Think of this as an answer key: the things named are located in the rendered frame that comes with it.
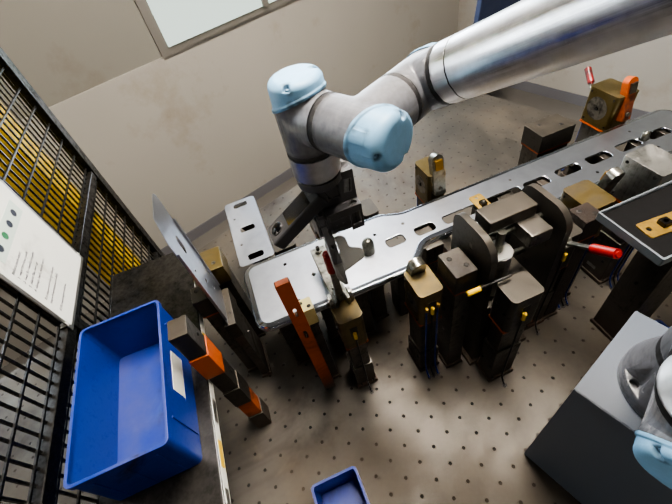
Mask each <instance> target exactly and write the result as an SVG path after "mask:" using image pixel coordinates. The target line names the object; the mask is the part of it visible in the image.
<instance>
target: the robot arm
mask: <svg viewBox="0 0 672 504"><path fill-rule="evenodd" d="M671 34H672V0H521V1H519V2H517V3H515V4H513V5H511V6H509V7H507V8H505V9H503V10H501V11H499V12H497V13H495V14H493V15H491V16H489V17H487V18H485V19H483V20H481V21H479V22H477V23H475V24H473V25H471V26H469V27H467V28H465V29H463V30H461V31H459V32H457V33H455V34H453V35H451V36H449V37H447V38H445V39H443V40H441V41H439V42H438V43H437V42H433V43H429V44H427V45H425V46H423V47H420V48H418V49H416V50H414V51H413V52H412V53H410V54H409V55H408V56H407V58H406V59H405V60H403V61H402V62H401V63H399V64H398V65H397V66H395V67H394V68H393V69H391V70H390V71H388V72H387V73H386V74H384V75H383V76H382V77H380V78H379V79H378V80H376V81H375V82H374V83H372V84H371V85H369V86H368V87H367V88H365V89H364V90H363V91H361V92H360V93H359V94H357V95H356V96H348V95H344V94H340V93H336V92H333V91H329V90H327V89H326V81H324V77H323V73H322V71H321V70H320V69H319V68H318V67H317V66H315V65H312V64H296V65H292V66H288V67H286V68H283V69H281V70H280V71H278V72H276V73H275V74H274V75H273V76H272V77H271V78H270V79H269V81H268V85H267V90H268V94H269V97H270V101H271V105H272V113H273V114H274V115H275V118H276V122H277V125H278V128H279V131H280V134H281V137H282V140H283V143H284V146H285V149H286V152H287V156H288V159H289V162H290V165H291V168H292V171H293V174H294V177H295V179H296V180H297V183H298V186H299V188H300V189H301V190H302V191H301V192H300V193H299V194H298V195H297V197H296V198H295V199H294V200H293V201H292V202H291V203H290V204H289V205H288V206H287V208H286V209H285V210H284V211H283V212H282V213H281V214H280V215H279V216H278V217H277V219H276V220H275V221H274V222H273V223H272V224H271V225H270V226H269V227H268V232H269V235H270V237H271V239H272V242H273V244H274V245H275V246H277V247H279V248H281V249H285V248H286V247H287V246H288V245H289V244H290V243H291V242H292V241H293V240H294V238H295V237H296V236H297V235H298V234H299V233H300V232H301V231H302V230H303V229H304V228H305V227H306V226H307V225H308V224H309V223H310V221H311V223H312V226H313V229H314V232H315V234H318V235H319V237H320V238H322V237H323V239H324V242H325V247H326V250H327V252H328V255H329V257H330V260H331V262H332V265H333V268H334V270H335V273H336V276H337V278H338V279H339V280H340V281H341V282H342V283H344V284H345V285H347V284H349V283H348V279H347V275H346V271H347V270H348V269H349V268H351V267H352V266H353V265H355V264H356V263H357V262H359V261H360V260H361V259H363V257H364V251H363V249H362V248H361V247H351V246H349V245H348V243H347V240H346V238H345V237H344V236H342V235H338V236H335V237H334V236H333V234H334V233H337V232H339V231H344V230H347V229H349V228H352V229H353V230H354V229H357V228H359V227H362V226H364V225H365V222H364V216H363V210H362V204H361V202H360V201H359V199H358V197H357V193H356V187H355V181H354V176H353V170H352V167H351V166H350V165H349V164H348V163H347V161H348V162H350V163H351V164H353V165H355V166H357V167H360V168H368V169H371V170H374V171H378V172H389V171H391V170H393V169H395V168H396V167H397V166H398V165H399V164H400V163H401V162H402V161H403V157H404V154H406V153H408V150H409V148H410V145H411V142H412V136H413V126H414V125H415V124H416V123H417V122H419V121H420V120H421V119H422V118H423V117H424V116H425V115H427V114H428V113H429V112H431V111H433V110H436V109H439V108H442V107H446V106H449V105H452V104H455V103H458V102H462V101H465V100H468V99H471V98H474V97H477V96H480V95H483V94H487V93H490V92H493V91H496V90H499V89H502V88H505V87H508V86H512V85H515V84H518V83H521V82H524V81H527V80H530V79H534V78H537V77H540V76H543V75H546V74H549V73H552V72H555V71H559V70H562V69H565V68H568V67H571V66H574V65H577V64H580V63H584V62H587V61H590V60H593V59H596V58H599V57H602V56H605V55H609V54H612V53H615V52H618V51H621V50H624V49H627V48H631V47H634V46H637V45H640V44H643V43H646V42H649V41H652V40H656V39H659V38H662V37H665V36H668V35H671ZM359 211H360V212H359ZM360 214H361V218H360ZM335 242H336V243H337V246H338V249H339V252H340V253H339V252H338V249H337V246H336V243H335ZM617 376H618V382H619V386H620V389H621V391H622V393H623V395H624V397H625V399H626V400H627V402H628V403H629V404H630V406H631V407H632V408H633V409H634V410H635V412H636V413H637V414H638V415H639V416H640V417H642V418H643V419H642V422H641V424H640V427H639V429H638V430H636V431H635V433H634V434H635V436H636V438H635V441H634V445H633V454H634V456H635V458H636V460H637V461H638V463H639V464H640V465H641V466H642V467H643V468H644V469H645V470H646V471H647V472H648V473H649V474H651V475H652V476H653V477H654V478H656V479H657V480H658V481H660V482H661V483H662V484H664V485H665V486H667V487H669V488H670V489H672V326H671V327H670V328H669V329H668V330H667V331H666V332H665V333H664V334H663V335H661V336H658V337H654V338H651V339H648V340H644V341H642V342H639V343H637V344H636V345H634V346H633V347H631V348H630V349H629V350H628V351H627V353H626V354H625V355H624V356H623V357H622V359H621V360H620V363H619V365H618V371H617Z"/></svg>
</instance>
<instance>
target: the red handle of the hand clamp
mask: <svg viewBox="0 0 672 504"><path fill-rule="evenodd" d="M322 257H323V260H324V263H325V266H326V270H327V273H328V274H329V275H330V278H331V282H332V285H333V288H334V292H335V295H336V296H335V297H336V299H337V300H338V301H342V300H344V297H345V295H344V293H343V291H342V287H341V284H340V280H339V279H338V278H337V276H336V273H335V270H334V268H333V265H332V262H331V260H330V257H329V255H328V252H327V250H326V251H324V252H323V253H322Z"/></svg>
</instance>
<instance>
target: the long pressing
mask: <svg viewBox="0 0 672 504"><path fill-rule="evenodd" d="M662 128H663V129H666V130H668V131H670V132H671V133H668V134H666V135H664V136H661V137H659V138H656V139H650V138H649V140H647V141H640V140H638V138H640V137H641V135H642V133H643V132H644V131H650V133H651V132H654V131H656V130H658V129H662ZM628 131H630V132H628ZM632 140H635V141H638V142H639V143H641V145H639V146H637V147H634V148H632V149H630V150H627V151H624V152H623V151H619V150H617V149H616V148H615V147H617V146H619V145H622V144H624V143H627V142H629V141H632ZM649 144H653V145H655V146H659V148H661V149H663V150H665V151H667V152H668V153H670V154H672V111H671V110H656V111H653V112H650V113H648V114H645V115H643V116H640V117H638V118H635V119H633V120H630V121H628V122H625V123H623V124H620V125H618V126H615V127H613V128H610V129H608V130H605V131H603V132H600V133H598V134H595V135H593V136H590V137H588V138H586V139H583V140H581V141H578V142H576V143H573V144H571V145H568V146H566V147H563V148H561V149H558V150H556V151H553V152H551V153H548V154H546V155H543V156H541V157H538V158H536V159H533V160H531V161H528V162H526V163H523V164H521V165H518V166H516V167H513V168H511V169H508V170H506V171H503V172H501V173H498V174H496V175H493V176H491V177H488V178H486V179H483V180H481V181H478V182H476V183H473V184H471V185H469V186H466V187H464V188H461V189H459V190H456V191H454V192H451V193H449V194H446V195H444V196H441V197H439V198H436V199H434V200H431V201H429V202H426V203H424V204H421V205H419V206H416V207H414V208H411V209H409V210H406V211H404V212H400V213H393V214H382V215H377V216H374V217H371V218H369V219H366V220H364V222H365V225H364V226H362V227H359V228H357V229H354V230H353V229H352V228H349V229H347V230H344V231H339V232H337V233H334V234H333V236H334V237H335V236H338V235H342V236H344V237H345V238H346V240H347V243H348V245H349V246H351V247H361V248H362V241H363V239H364V238H366V237H369V238H371V239H372V240H373V242H374V247H375V254H374V255H372V256H365V255H364V257H363V259H361V260H360V261H359V262H357V263H356V264H355V265H353V266H352V267H351V268H349V269H348V270H347V271H346V275H347V279H348V283H349V284H347V285H345V284H344V283H343V284H344V286H345V287H346V286H349V287H350V289H351V291H352V293H353V296H354V297H356V296H358V295H360V294H363V293H365V292H367V291H370V290H372V289H374V288H377V287H379V286H382V285H384V284H386V283H389V282H391V281H393V280H396V279H398V278H400V277H403V276H404V272H405V271H406V267H407V263H408V261H409V260H411V259H413V258H416V257H421V256H422V254H423V251H424V249H425V247H426V246H427V245H429V244H431V243H433V242H435V241H438V240H440V239H443V238H445V237H447V236H450V235H452V230H453V223H450V224H447V223H445V222H444V221H443V220H442V218H444V217H446V216H448V215H451V214H453V213H456V212H458V211H461V210H463V209H465V208H468V207H470V206H475V205H474V204H473V203H472V202H471V201H470V200H469V197H471V196H474V195H476V194H482V195H483V196H484V197H485V198H486V199H490V198H492V197H495V196H497V195H500V194H502V193H505V192H507V191H509V190H512V189H514V188H519V189H520V190H521V191H522V189H523V188H524V186H523V185H524V184H527V183H529V182H531V181H534V180H536V179H539V178H541V177H545V178H547V179H548V180H549V181H550V182H549V183H547V184H545V185H542V187H543V188H544V189H546V190H547V191H548V192H550V193H551V194H552V195H553V196H555V197H556V198H557V199H559V200H560V198H561V195H562V192H563V189H564V188H566V187H568V186H571V185H573V184H575V183H578V182H580V181H583V180H589V181H591V182H593V183H594V184H596V185H597V184H598V183H599V182H600V180H599V179H600V178H601V177H602V175H603V174H604V173H605V171H608V170H610V169H612V168H614V167H620V165H621V163H622V161H623V159H624V157H625V155H626V154H627V153H630V152H632V151H635V150H637V149H640V148H642V147H644V146H647V145H649ZM602 152H606V153H608V154H610V155H611V156H612V157H610V158H608V159H605V160H603V161H600V162H598V163H596V164H590V163H588V162H587V161H585V159H588V158H590V157H592V156H595V155H597V154H600V153H602ZM570 165H577V166H579V167H580V168H581V170H579V171H576V172H574V173H571V174H569V175H567V176H564V177H560V176H558V175H557V174H555V172H556V171H558V170H561V169H563V168H566V167H568V166H570ZM596 171H598V172H599V173H596ZM509 179H511V181H509ZM401 223H405V224H404V225H401ZM429 223H431V224H433V225H434V226H435V227H436V229H435V230H433V231H431V232H428V233H426V234H423V235H420V236H419V235H417V234H416V233H415V231H414V230H415V229H417V228H419V227H421V226H424V225H426V224H429ZM373 234H376V236H373ZM397 236H403V237H404V239H405V240H406V241H405V242H404V243H402V244H399V245H397V246H394V247H388V246H387V244H386V241H387V240H390V239H392V238H395V237H397ZM322 245H324V247H325V242H324V239H323V237H322V238H319V239H316V240H314V241H311V242H309V243H306V244H304V245H301V246H299V247H296V248H294V249H291V250H289V251H286V252H284V253H281V254H279V255H276V256H273V257H271V258H268V259H266V260H263V261H261V262H258V263H256V264H254V265H252V266H250V267H249V268H248V269H247V270H246V272H245V274H244V281H245V284H246V288H247V292H248V296H249V299H250V303H251V307H252V311H253V314H254V318H255V322H256V324H257V326H258V328H259V329H261V330H262V331H266V332H271V331H275V330H278V329H280V328H282V327H285V326H287V325H289V324H292V321H291V319H290V317H289V315H288V313H287V311H286V309H285V307H284V305H283V303H282V301H281V299H280V297H279V295H278V293H277V291H276V289H275V286H274V282H276V281H278V280H281V279H283V278H285V277H288V278H289V280H290V282H291V285H292V287H293V289H294V291H295V294H296V296H297V298H298V300H299V299H300V300H302V299H304V298H306V297H310V299H311V301H312V304H313V306H314V308H315V311H316V313H318V312H320V311H323V310H325V309H327V308H330V306H329V302H328V299H327V297H326V295H327V294H329V292H328V290H327V288H326V285H325V283H324V281H323V279H322V277H321V275H320V273H319V270H318V268H317V266H316V264H315V262H314V260H313V257H312V255H311V252H310V250H312V249H315V247H316V246H319V247H320V246H322ZM325 249H326V247H325ZM284 263H286V264H287V265H286V266H283V264H284ZM312 272H314V273H316V275H315V276H312V275H311V274H312Z"/></svg>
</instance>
